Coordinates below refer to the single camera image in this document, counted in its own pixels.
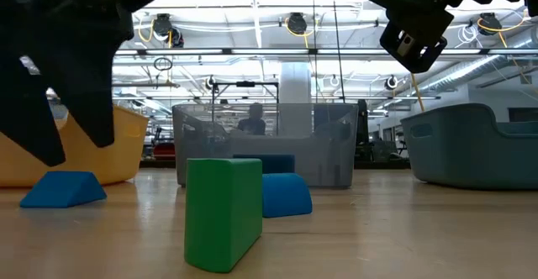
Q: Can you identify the yellow hanging cable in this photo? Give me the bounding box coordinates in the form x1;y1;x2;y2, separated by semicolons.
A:
409;71;426;113

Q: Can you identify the grey translucent plastic bin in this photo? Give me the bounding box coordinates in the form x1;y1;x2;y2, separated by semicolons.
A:
171;102;360;189

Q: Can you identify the white column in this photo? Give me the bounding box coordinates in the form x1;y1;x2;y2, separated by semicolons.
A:
279;62;312;104

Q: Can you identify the black camera rig frame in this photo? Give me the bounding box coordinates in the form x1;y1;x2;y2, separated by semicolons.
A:
211;80;280;123

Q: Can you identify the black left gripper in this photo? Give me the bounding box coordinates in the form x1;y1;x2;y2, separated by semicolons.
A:
0;0;161;168

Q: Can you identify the blue long block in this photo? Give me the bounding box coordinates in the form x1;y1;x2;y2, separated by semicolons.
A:
232;153;296;175

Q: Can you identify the dark wall screen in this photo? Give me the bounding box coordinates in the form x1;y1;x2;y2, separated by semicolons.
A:
507;107;538;123

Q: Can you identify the blue wedge block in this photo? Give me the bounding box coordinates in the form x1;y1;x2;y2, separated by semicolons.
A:
19;170;108;209

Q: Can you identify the person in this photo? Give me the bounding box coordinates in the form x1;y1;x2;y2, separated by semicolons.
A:
237;102;266;136

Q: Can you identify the green rectangular block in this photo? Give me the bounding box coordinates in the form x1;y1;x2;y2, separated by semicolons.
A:
183;157;264;275

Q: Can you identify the long ceiling light strip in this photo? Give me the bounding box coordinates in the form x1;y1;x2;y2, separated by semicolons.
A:
113;48;538;56

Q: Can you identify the silver ventilation duct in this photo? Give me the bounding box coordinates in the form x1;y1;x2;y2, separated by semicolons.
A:
419;26;538;97

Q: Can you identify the blue rounded block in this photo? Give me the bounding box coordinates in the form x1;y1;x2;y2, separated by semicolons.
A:
261;172;314;218

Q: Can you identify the red cart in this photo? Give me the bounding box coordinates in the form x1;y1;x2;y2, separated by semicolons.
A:
151;143;176;159

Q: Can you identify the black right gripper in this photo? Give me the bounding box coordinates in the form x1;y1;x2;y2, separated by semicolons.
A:
358;0;464;41

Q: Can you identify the yellow plastic bin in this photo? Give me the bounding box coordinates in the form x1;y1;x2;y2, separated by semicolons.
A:
0;104;150;188

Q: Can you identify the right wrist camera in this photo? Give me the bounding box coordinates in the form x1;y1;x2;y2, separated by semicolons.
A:
379;19;449;75

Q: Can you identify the teal plastic bin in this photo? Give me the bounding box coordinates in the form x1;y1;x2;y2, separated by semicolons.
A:
399;103;538;192

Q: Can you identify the black hanging cable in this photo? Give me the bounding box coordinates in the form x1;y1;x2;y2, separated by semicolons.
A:
329;0;346;104
310;0;317;103

